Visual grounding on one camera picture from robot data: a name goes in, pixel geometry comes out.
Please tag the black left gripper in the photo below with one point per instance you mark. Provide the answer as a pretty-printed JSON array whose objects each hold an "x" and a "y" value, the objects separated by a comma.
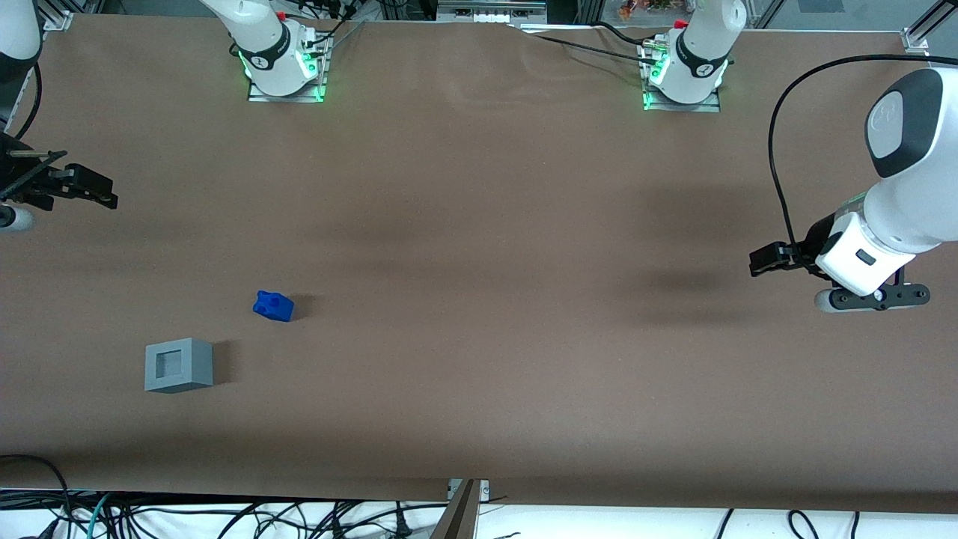
[{"x": 814, "y": 242}]

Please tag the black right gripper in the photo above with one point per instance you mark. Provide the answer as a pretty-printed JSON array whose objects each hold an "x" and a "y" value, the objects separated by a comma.
[{"x": 30, "y": 183}]

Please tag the blue plastic part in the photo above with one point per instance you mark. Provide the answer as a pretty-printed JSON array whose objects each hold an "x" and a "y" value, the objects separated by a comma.
[{"x": 273, "y": 305}]

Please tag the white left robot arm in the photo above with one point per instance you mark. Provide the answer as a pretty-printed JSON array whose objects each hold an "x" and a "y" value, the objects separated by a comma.
[{"x": 920, "y": 187}]

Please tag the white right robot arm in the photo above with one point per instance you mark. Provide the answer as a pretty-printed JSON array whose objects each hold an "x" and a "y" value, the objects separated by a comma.
[{"x": 262, "y": 37}]

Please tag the gray square base block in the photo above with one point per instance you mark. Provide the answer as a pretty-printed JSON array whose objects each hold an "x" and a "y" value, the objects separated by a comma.
[{"x": 202, "y": 367}]

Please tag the colourful packets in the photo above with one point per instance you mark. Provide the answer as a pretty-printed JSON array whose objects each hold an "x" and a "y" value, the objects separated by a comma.
[{"x": 644, "y": 7}]

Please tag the brown paper table cover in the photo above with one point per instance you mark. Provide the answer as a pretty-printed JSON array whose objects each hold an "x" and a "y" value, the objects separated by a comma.
[{"x": 479, "y": 299}]

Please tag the white power strip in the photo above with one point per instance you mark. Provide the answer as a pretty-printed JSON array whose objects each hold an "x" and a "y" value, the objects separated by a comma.
[{"x": 490, "y": 15}]

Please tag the aluminium profile bar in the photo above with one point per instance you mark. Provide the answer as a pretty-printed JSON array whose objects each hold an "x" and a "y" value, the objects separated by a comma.
[{"x": 458, "y": 516}]

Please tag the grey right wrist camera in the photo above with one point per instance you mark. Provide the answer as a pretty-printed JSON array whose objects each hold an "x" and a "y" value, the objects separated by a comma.
[{"x": 15, "y": 218}]

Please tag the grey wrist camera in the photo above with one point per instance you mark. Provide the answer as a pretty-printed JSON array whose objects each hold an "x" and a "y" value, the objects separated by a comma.
[
  {"x": 868, "y": 298},
  {"x": 15, "y": 218}
]

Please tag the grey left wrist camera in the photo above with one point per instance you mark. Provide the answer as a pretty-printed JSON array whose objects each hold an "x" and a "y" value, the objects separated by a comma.
[{"x": 868, "y": 298}]

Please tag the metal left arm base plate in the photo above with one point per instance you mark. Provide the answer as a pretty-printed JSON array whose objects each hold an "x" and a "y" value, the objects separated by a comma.
[{"x": 707, "y": 107}]

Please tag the aluminium corner bracket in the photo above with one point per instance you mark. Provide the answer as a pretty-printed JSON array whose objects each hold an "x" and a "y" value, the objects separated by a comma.
[
  {"x": 914, "y": 41},
  {"x": 56, "y": 19}
]

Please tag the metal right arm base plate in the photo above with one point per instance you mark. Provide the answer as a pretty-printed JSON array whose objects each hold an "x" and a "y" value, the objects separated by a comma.
[{"x": 258, "y": 96}]

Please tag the small metal bracket plate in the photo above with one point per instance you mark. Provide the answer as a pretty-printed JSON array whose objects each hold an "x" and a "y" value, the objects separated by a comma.
[{"x": 485, "y": 490}]

